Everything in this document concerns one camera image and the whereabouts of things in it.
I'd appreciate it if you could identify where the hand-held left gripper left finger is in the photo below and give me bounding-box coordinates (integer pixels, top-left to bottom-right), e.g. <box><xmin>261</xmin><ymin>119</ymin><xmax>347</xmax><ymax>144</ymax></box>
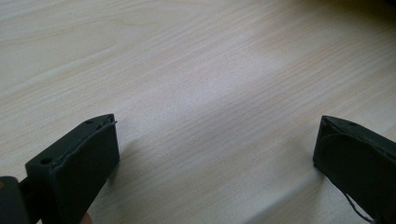
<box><xmin>25</xmin><ymin>113</ymin><xmax>120</xmax><ymax>224</ymax></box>

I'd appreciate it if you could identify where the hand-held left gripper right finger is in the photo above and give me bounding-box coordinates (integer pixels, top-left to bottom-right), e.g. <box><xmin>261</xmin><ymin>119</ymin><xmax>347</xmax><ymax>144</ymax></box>
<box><xmin>312</xmin><ymin>115</ymin><xmax>396</xmax><ymax>224</ymax></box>

